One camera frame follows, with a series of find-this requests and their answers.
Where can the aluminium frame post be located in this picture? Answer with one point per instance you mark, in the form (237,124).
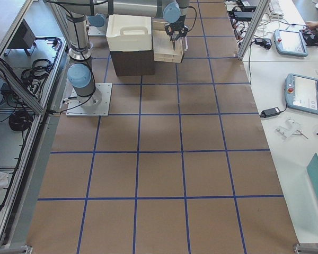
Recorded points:
(255,21)

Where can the white foam box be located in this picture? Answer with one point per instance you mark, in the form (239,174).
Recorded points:
(129,33)

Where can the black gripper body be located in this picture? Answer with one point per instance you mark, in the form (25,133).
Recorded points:
(174,33)

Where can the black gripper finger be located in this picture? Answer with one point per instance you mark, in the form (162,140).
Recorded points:
(170,32)
(182,33)

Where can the orange grey scissors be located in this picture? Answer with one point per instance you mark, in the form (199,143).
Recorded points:
(173,41)

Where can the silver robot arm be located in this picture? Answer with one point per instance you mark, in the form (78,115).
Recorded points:
(98,20)
(80,73)

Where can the clear plastic bracket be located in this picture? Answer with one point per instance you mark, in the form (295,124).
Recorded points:
(291,129)

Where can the black monitor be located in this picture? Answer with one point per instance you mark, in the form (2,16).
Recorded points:
(23,39)

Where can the blue teach pendant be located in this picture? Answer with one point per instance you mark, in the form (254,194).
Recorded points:
(301,93)
(290,43)

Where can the small black power brick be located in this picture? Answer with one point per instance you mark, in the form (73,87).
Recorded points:
(270,112)

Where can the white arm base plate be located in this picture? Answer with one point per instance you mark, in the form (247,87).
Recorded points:
(97,105)

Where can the dark brown wooden cabinet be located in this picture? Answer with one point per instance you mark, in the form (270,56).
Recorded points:
(133,63)

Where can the near blue teach pendant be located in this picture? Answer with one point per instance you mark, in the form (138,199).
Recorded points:
(301,93)

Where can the far blue teach pendant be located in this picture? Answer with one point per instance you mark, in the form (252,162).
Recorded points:
(290,43)

